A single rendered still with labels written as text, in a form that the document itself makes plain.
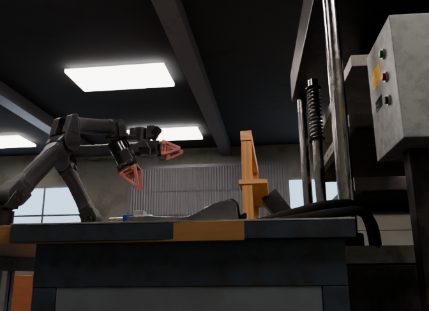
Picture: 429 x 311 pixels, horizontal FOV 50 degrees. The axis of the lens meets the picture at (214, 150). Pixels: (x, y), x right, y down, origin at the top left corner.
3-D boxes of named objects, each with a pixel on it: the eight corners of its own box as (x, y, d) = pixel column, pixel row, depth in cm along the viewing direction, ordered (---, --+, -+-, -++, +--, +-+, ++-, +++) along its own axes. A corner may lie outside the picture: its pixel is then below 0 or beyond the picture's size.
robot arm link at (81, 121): (110, 122, 178) (44, 117, 152) (127, 118, 173) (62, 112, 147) (113, 153, 177) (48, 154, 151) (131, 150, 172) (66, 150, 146)
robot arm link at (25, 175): (3, 212, 133) (67, 146, 157) (17, 211, 129) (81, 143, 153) (-11, 197, 130) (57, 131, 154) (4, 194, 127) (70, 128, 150)
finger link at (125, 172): (148, 184, 169) (136, 163, 172) (143, 181, 163) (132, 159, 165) (132, 193, 169) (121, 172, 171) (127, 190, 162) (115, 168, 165)
